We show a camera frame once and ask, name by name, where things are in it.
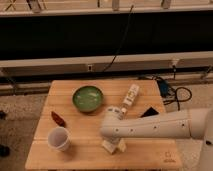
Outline white sponge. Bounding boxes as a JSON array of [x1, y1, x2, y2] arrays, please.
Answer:
[[102, 140, 118, 154]]

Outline blue power adapter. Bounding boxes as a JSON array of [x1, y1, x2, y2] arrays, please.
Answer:
[[157, 81, 169, 97]]

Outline green ceramic bowl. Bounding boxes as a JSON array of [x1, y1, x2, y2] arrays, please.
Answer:
[[72, 86, 103, 112]]

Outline black floor cable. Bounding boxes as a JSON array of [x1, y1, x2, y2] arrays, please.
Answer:
[[162, 85, 193, 112]]

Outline black hanging cable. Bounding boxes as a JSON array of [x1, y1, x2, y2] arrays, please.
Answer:
[[101, 3, 135, 73]]

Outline black smartphone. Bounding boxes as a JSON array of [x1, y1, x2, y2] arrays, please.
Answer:
[[141, 107, 159, 117]]

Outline white wall outlet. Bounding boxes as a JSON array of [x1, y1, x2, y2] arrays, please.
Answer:
[[171, 59, 179, 66]]

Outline clear bottle white label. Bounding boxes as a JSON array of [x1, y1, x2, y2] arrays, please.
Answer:
[[121, 84, 140, 114]]

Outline wooden folding table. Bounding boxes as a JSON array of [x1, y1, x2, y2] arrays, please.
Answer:
[[25, 80, 182, 171]]

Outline red chili pepper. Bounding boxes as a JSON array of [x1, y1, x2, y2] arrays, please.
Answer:
[[51, 111, 66, 127]]

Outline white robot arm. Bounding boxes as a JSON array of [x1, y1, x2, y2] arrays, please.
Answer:
[[100, 106, 213, 171]]

